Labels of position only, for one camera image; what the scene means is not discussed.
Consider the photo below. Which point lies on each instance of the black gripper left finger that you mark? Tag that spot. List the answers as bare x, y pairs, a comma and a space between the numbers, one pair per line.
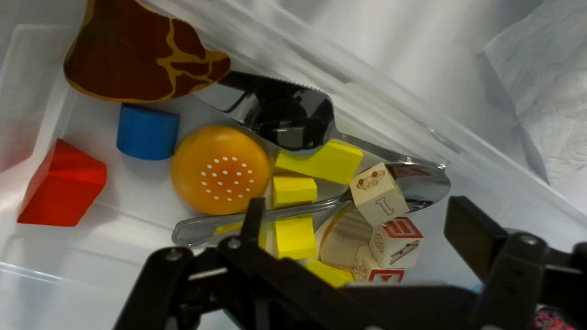
202, 287

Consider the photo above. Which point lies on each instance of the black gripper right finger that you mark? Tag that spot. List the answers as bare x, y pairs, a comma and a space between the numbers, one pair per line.
525, 281

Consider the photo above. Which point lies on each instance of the silver spoon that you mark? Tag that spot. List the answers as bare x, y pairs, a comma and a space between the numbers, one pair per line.
422, 184

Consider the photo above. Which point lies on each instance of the blue bowl with colourful beads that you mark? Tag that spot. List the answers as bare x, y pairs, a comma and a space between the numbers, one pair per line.
551, 320

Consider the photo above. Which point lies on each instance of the clear plastic container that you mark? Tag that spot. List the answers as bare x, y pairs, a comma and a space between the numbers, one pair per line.
79, 245

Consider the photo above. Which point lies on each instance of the orange round dotted wooden piece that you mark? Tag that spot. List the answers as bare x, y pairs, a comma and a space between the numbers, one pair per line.
221, 170

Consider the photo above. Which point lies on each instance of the wooden alphabet cube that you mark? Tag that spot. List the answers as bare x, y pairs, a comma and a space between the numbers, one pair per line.
397, 241
378, 195
382, 276

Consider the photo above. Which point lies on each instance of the blue wooden cylinder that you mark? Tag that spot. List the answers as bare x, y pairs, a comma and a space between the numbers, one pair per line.
147, 131

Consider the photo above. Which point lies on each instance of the red wooden block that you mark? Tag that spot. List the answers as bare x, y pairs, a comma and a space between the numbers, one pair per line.
61, 186

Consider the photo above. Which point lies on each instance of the yellow wooden arch block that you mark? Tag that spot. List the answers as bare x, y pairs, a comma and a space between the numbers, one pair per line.
323, 162

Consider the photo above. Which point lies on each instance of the white cloth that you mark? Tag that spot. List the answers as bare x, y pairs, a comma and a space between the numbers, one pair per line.
543, 93

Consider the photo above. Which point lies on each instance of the shiny dark metal scoop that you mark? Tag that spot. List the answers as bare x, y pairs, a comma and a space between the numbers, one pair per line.
281, 111

